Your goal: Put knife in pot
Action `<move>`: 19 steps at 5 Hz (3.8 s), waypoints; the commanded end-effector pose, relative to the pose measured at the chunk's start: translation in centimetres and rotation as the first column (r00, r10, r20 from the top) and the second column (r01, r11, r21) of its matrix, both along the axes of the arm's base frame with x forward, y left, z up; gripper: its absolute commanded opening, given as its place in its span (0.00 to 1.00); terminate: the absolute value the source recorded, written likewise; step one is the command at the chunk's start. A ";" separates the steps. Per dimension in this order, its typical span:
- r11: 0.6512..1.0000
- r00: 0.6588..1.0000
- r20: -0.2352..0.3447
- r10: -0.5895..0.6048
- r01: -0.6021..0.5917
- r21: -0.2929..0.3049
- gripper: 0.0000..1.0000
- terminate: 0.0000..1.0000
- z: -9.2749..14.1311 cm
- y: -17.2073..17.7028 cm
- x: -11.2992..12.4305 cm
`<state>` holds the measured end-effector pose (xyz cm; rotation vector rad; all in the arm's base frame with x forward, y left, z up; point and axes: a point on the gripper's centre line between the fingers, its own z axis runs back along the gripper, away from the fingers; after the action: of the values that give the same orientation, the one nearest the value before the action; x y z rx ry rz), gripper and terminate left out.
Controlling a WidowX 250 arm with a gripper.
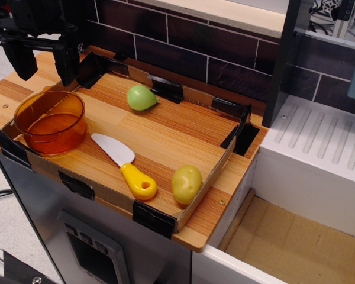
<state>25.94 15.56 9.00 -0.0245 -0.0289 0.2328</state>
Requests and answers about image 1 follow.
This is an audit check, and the orange transparent plastic pot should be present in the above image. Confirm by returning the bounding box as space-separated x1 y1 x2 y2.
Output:
14 86 88 155

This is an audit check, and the yellow handled white toy knife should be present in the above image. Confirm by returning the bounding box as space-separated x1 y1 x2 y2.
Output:
91 133 157 201

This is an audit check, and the yellow toy potato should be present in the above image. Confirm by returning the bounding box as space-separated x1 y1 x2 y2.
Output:
171 165 202 205

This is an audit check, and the green toy pear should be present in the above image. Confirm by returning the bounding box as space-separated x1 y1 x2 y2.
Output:
127 85 160 111

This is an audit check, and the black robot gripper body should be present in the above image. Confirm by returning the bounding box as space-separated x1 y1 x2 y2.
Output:
0 1 83 54

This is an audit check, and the cardboard fence with black tape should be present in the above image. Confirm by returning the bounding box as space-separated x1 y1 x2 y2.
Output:
0 53 267 250

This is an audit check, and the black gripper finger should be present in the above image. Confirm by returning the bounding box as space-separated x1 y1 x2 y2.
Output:
1 41 38 80
53 44 79 86

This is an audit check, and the toy oven front panel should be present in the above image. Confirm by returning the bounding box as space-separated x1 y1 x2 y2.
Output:
58 211 131 283

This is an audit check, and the dark grey vertical post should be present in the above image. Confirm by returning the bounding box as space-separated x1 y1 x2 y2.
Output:
262 1 313 127

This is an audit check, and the white toy sink drainboard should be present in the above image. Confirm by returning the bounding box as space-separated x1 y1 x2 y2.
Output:
253 96 355 236

